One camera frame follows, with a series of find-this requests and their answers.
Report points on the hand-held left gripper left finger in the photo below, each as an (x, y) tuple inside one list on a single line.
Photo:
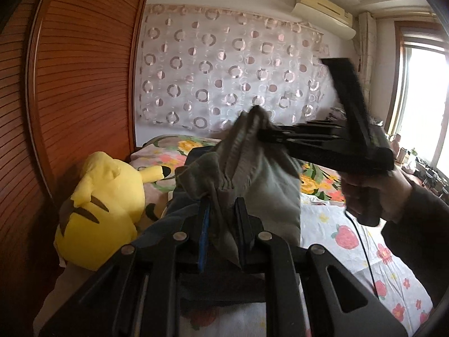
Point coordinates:
[(203, 231)]

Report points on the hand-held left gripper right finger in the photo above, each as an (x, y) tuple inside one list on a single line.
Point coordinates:
[(242, 231)]

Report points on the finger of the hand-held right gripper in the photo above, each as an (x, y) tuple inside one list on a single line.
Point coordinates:
[(315, 127), (298, 138)]

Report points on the grey-green pants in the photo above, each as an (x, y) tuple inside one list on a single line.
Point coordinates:
[(266, 189)]

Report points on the person's right forearm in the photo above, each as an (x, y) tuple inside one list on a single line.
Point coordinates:
[(421, 238)]

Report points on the person's right hand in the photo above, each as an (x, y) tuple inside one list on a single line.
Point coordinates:
[(396, 196)]

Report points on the floral blanket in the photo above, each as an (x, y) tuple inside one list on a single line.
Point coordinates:
[(315, 182)]

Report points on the clutter of bottles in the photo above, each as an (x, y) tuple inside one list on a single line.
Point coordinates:
[(407, 154)]

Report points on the window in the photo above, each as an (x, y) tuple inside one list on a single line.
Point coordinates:
[(421, 94)]

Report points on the strawberry print bedsheet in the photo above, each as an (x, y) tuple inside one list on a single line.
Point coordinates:
[(336, 252)]

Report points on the beige window curtain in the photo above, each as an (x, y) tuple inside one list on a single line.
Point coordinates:
[(366, 42)]

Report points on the yellow plush toy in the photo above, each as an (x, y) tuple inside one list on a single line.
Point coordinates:
[(105, 200)]

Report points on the circle pattern sheer curtain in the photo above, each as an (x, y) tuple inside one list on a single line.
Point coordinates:
[(210, 59)]

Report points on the wooden slatted wardrobe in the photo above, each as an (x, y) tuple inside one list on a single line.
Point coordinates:
[(77, 77)]

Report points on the wall air conditioner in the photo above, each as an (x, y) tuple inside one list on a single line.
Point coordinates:
[(322, 10)]

